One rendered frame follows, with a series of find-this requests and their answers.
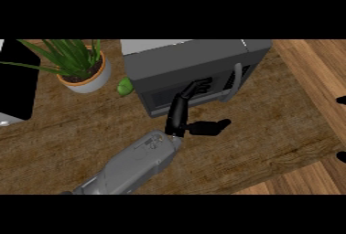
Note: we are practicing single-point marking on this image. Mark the green leafy plant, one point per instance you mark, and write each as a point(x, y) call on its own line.
point(74, 58)

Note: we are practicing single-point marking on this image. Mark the grey and orange flower pot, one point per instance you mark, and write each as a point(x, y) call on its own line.
point(92, 80)

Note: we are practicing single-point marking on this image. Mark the dark grey microwave door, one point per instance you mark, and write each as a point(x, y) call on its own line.
point(162, 99)

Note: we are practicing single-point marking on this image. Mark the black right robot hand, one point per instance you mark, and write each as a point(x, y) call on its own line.
point(342, 100)

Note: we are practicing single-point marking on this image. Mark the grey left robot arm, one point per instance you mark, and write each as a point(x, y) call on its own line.
point(135, 163)

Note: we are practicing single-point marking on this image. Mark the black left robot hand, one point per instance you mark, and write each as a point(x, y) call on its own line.
point(178, 114)

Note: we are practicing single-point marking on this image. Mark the green rounded object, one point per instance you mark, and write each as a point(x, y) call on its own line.
point(125, 87)

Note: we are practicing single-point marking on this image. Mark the black appliance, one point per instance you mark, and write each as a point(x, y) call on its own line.
point(15, 82)

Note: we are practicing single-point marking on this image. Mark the dark grey microwave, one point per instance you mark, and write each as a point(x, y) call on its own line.
point(190, 61)

